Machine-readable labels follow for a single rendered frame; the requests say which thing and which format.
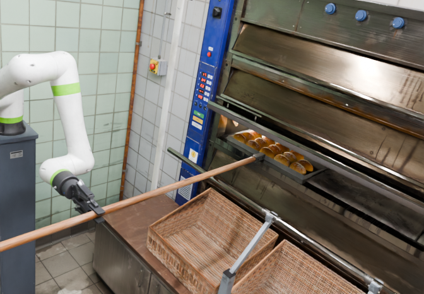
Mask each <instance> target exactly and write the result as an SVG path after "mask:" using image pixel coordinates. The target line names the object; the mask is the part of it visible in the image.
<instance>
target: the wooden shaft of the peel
mask: <svg viewBox="0 0 424 294"><path fill-rule="evenodd" d="M255 160H256V158H255V157H254V156H252V157H250V158H246V159H244V160H240V161H238V162H235V163H231V164H229V165H225V166H223V167H220V168H217V169H214V170H211V171H209V172H205V173H202V174H199V175H196V176H193V177H190V178H188V179H184V180H181V181H179V182H176V183H173V184H170V185H166V186H164V187H161V188H158V189H155V190H152V191H150V192H146V193H144V194H140V195H138V196H134V197H131V198H129V199H125V200H123V201H119V202H117V203H114V204H111V205H108V206H105V207H102V209H103V210H105V213H104V214H102V215H99V216H98V215H97V214H96V213H95V212H94V211H90V212H87V213H84V214H82V215H79V216H75V217H73V218H70V219H67V220H64V221H60V222H58V223H55V224H52V225H49V226H46V227H43V228H40V229H38V230H34V231H32V232H28V233H25V234H23V235H19V236H17V237H14V238H11V239H8V240H5V241H2V242H0V252H3V251H5V250H8V249H12V248H14V247H17V246H19V245H23V244H25V243H28V242H31V241H33V240H36V239H39V238H42V237H45V236H48V235H50V234H53V233H56V232H59V231H61V230H65V229H67V228H70V227H72V226H75V225H79V224H81V223H84V222H86V221H90V220H92V219H95V218H98V217H101V216H103V215H107V214H109V213H112V212H114V211H118V210H120V209H123V208H126V207H128V206H132V205H134V204H137V203H140V202H143V201H145V200H148V199H151V198H153V197H157V196H160V195H162V194H165V193H168V192H170V191H174V190H176V189H179V188H181V187H185V186H187V185H190V184H193V183H195V182H199V181H201V180H204V179H207V178H210V177H212V176H215V175H218V174H221V173H223V172H227V171H229V170H232V169H234V168H237V167H241V166H243V165H246V164H248V163H252V162H254V161H255Z"/></svg>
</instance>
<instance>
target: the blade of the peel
mask: <svg viewBox="0 0 424 294"><path fill-rule="evenodd" d="M233 136H234V135H230V136H228V140H229V141H231V142H233V143H235V144H236V145H238V146H240V147H242V148H244V149H245V150H247V151H250V152H251V153H253V154H257V153H260V152H259V151H257V150H255V149H253V148H251V147H250V146H247V145H246V144H244V143H241V142H240V141H238V140H236V139H234V138H233ZM303 157H304V160H308V161H309V162H310V163H311V164H312V166H313V171H312V172H306V174H305V175H302V174H300V173H299V172H297V171H295V170H293V169H291V168H290V166H289V167H287V166H286V165H284V164H282V163H280V162H277V161H276V160H274V159H272V158H270V157H268V156H266V155H265V158H264V159H265V160H266V161H268V162H270V163H272V164H273V165H276V166H277V167H280V168H281V169H283V170H285V171H287V172H288V173H290V174H292V175H294V176H296V177H298V178H299V179H302V180H304V179H306V178H308V177H310V176H312V175H314V174H316V173H318V172H320V171H322V170H325V169H327V167H325V166H324V165H321V164H320V163H317V162H315V161H313V160H311V159H310V158H307V157H306V156H303Z"/></svg>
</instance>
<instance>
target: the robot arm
mask: <svg viewBox="0 0 424 294"><path fill-rule="evenodd" d="M47 81H49V83H50V87H51V90H52V93H53V98H54V101H55V103H56V107H57V110H58V113H59V116H60V118H61V122H62V127H63V130H64V135H65V139H66V146H67V147H68V154H67V155H65V156H61V157H57V158H51V159H48V160H46V161H44V162H43V164H41V166H40V169H39V175H40V178H41V179H42V180H43V181H44V182H46V183H48V184H50V185H51V186H52V187H53V188H54V189H55V190H56V191H57V192H58V193H59V194H60V195H61V196H65V197H66V198H67V199H70V200H73V203H75V204H76V207H75V208H74V210H75V211H78V212H79V213H80V214H81V215H82V214H84V213H87V212H90V211H94V212H95V213H96V214H97V215H98V216H99V215H102V214H104V213H105V210H103V209H102V208H101V207H100V206H99V205H98V204H97V203H96V202H95V200H94V197H95V195H94V194H93V193H92V192H91V190H89V188H87V186H86V185H85V184H84V182H83V181H82V180H81V179H80V180H79V179H78V178H77V177H76V176H78V175H82V174H85V173H88V172H89V171H91V170H92V168H93V166H94V164H95V160H94V157H93V154H92V152H91V148H90V144H89V142H88V136H87V133H86V127H85V120H84V115H83V106H82V97H81V89H80V81H79V76H78V69H77V65H76V61H75V59H74V57H73V56H72V55H71V54H69V53H67V52H64V51H55V52H49V53H46V54H19V55H17V56H14V58H12V59H11V60H10V61H9V62H8V63H7V65H5V66H4V67H3V68H2V69H0V135H1V136H16V135H19V134H23V133H24V132H25V131H26V126H25V125H24V123H23V115H24V91H23V89H24V88H28V87H31V86H34V85H37V84H40V83H44V82H47Z"/></svg>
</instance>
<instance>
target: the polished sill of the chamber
mask: <svg viewBox="0 0 424 294"><path fill-rule="evenodd" d="M215 143H216V144H218V145H220V146H222V147H223V148H225V149H227V150H228V151H231V152H232V153H234V154H236V155H237V156H239V157H241V158H243V159H246V158H250V157H252V155H254V154H253V153H251V152H250V151H247V150H245V149H244V148H242V147H240V146H238V145H236V144H235V143H233V142H231V141H229V140H228V139H227V138H226V137H224V136H219V137H216V141H215ZM251 164H253V165H255V166H257V167H259V168H260V169H262V170H264V171H265V172H267V173H269V174H271V175H272V176H274V177H276V178H277V179H280V180H282V181H283V182H285V183H287V184H288V185H290V186H292V187H294V188H296V189H297V190H299V191H300V192H302V193H304V194H306V195H308V196H309V197H311V198H313V199H315V200H316V201H318V202H320V203H322V204H323V205H325V206H327V207H328V208H331V209H332V210H334V211H336V212H337V213H339V214H341V215H343V216H345V217H346V218H348V219H350V220H351V221H354V222H355V223H357V224H359V225H360V226H362V227H364V228H366V229H367V230H369V231H371V232H372V233H374V234H376V235H378V236H380V237H382V238H383V239H385V240H387V241H388V242H390V243H392V244H394V245H395V246H397V247H399V248H400V249H403V250H404V251H406V252H408V253H409V254H411V255H413V256H415V257H417V258H418V259H420V260H422V261H423V262H424V245H422V244H420V243H419V242H417V241H415V240H413V239H411V238H409V237H407V236H405V235H404V234H402V233H400V232H398V231H397V230H395V229H393V228H391V227H389V226H387V225H385V224H383V223H382V222H380V221H378V220H376V219H375V218H373V217H371V216H369V215H367V214H365V213H363V212H362V211H360V210H358V209H356V208H354V207H353V206H350V205H349V204H347V203H345V202H343V201H341V200H340V199H338V198H336V197H334V196H332V195H330V194H328V193H327V192H325V191H323V190H321V189H319V188H318V187H316V186H314V185H312V184H310V183H308V182H306V181H304V180H302V179H299V178H298V177H296V176H294V175H292V174H290V173H288V172H287V171H285V170H283V169H281V168H280V167H277V166H276V165H273V164H272V163H270V162H268V161H266V160H261V161H258V162H252V163H251Z"/></svg>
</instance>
